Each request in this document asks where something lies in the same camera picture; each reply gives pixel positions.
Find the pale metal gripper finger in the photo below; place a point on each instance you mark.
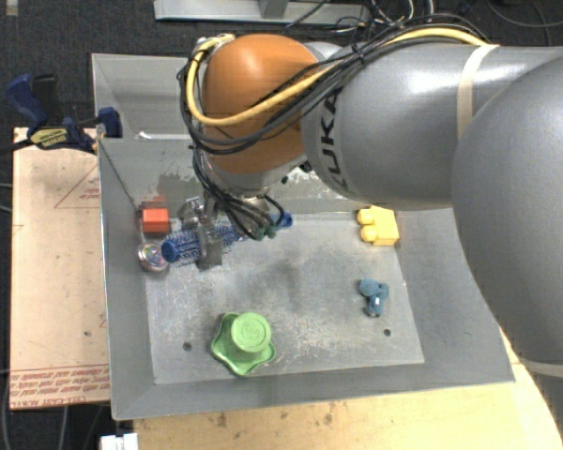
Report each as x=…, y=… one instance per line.
x=209, y=253
x=189, y=211

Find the red cube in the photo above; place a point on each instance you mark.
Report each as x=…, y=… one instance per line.
x=155, y=220

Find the shiny round metal thing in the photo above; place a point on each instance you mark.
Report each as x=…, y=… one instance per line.
x=151, y=256

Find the green flower-shaped cup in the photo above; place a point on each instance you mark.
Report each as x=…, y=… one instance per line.
x=246, y=342

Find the grey metal bin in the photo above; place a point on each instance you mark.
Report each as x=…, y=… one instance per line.
x=309, y=293

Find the brown cardboard board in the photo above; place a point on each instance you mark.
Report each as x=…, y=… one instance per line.
x=56, y=270

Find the yellow toy brick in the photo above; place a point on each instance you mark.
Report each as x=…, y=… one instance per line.
x=380, y=227

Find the blue toy animal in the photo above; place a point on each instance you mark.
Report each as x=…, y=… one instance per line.
x=373, y=293

